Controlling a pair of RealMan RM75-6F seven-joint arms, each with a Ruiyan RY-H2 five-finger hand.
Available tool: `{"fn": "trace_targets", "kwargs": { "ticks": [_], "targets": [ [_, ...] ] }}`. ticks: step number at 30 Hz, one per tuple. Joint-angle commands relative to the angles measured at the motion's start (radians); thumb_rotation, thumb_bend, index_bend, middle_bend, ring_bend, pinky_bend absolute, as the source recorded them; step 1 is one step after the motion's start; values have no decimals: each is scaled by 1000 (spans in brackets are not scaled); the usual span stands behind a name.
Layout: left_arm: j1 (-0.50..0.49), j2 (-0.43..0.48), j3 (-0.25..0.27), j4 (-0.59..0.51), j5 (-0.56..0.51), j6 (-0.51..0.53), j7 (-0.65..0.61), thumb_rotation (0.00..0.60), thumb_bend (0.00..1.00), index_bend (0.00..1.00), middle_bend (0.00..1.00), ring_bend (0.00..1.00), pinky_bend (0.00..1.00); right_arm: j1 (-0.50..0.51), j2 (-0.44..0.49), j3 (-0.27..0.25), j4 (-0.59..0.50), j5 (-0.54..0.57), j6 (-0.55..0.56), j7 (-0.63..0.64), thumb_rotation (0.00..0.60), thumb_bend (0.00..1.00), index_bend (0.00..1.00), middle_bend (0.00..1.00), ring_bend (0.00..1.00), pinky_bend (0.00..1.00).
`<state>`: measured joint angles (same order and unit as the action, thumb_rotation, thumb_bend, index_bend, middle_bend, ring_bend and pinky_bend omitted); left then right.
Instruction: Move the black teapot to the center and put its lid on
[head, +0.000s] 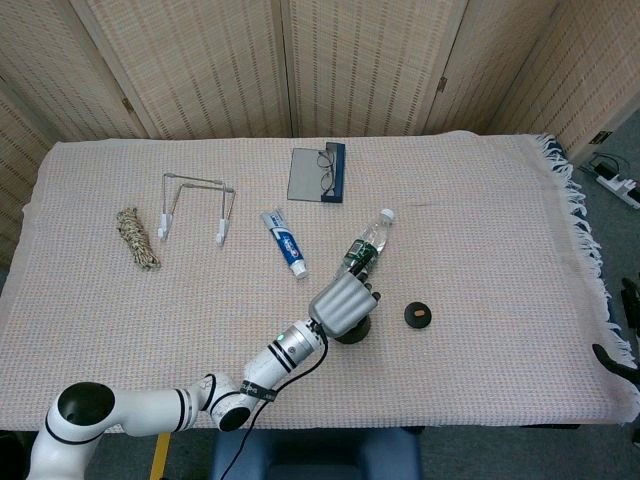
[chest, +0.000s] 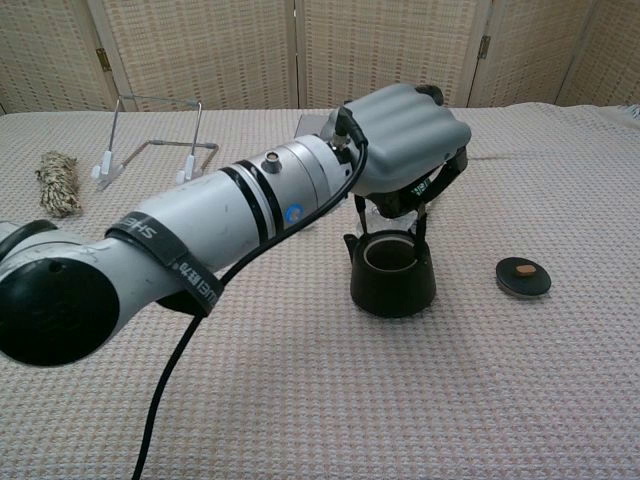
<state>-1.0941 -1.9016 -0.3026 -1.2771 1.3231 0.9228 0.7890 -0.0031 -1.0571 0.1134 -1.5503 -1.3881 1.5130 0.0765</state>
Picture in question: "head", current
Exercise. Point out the yellow floor tape strip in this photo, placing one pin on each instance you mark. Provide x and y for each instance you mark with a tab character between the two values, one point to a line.
160	457

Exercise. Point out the black teapot lid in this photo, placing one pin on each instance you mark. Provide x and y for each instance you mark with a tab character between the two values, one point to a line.
418	315

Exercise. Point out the blue robot base seat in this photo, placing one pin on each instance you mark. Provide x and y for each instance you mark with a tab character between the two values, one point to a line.
320	455

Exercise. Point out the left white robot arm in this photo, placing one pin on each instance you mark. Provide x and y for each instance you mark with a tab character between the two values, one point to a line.
150	407

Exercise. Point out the white power strip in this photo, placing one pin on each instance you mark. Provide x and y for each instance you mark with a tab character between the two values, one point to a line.
622	185

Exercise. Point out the black cast iron teapot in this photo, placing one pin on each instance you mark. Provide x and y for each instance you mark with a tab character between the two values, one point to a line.
357	332

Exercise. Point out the pink waffle tablecloth with fringe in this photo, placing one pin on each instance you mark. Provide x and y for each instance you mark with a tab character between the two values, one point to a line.
475	375

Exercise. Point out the blue white toothpaste tube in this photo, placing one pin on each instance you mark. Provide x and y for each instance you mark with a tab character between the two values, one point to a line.
287	245

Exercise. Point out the woven bamboo folding screen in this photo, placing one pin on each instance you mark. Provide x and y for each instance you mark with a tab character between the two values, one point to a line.
225	65

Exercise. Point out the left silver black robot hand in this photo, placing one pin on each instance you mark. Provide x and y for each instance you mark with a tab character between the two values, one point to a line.
340	302

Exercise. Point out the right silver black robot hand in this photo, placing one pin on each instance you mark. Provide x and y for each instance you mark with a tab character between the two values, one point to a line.
631	372

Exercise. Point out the thin-framed eyeglasses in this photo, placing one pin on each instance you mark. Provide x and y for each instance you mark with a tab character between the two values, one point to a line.
327	172

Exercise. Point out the clear plastic water bottle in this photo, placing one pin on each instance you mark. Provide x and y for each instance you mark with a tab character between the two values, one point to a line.
375	235

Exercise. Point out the open blue glasses case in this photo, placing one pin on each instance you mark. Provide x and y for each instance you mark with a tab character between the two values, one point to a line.
305	175

